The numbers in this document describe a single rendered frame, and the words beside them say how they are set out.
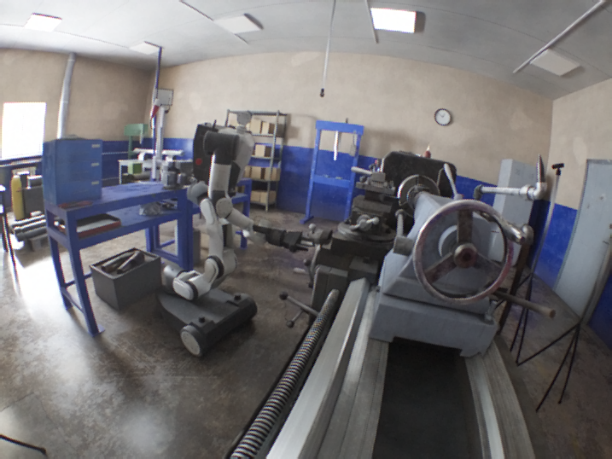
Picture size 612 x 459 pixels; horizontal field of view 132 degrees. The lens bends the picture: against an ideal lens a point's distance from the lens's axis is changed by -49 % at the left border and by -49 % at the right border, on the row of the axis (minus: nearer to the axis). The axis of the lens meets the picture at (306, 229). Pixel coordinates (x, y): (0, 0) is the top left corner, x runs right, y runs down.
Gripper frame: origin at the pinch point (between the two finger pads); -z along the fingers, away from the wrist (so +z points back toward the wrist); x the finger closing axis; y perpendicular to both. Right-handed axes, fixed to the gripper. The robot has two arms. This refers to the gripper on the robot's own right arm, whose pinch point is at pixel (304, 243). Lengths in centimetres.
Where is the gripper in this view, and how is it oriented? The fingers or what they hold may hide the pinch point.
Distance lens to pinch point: 127.7
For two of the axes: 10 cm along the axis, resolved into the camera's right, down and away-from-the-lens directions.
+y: -0.6, -6.9, -7.2
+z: -9.4, -2.1, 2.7
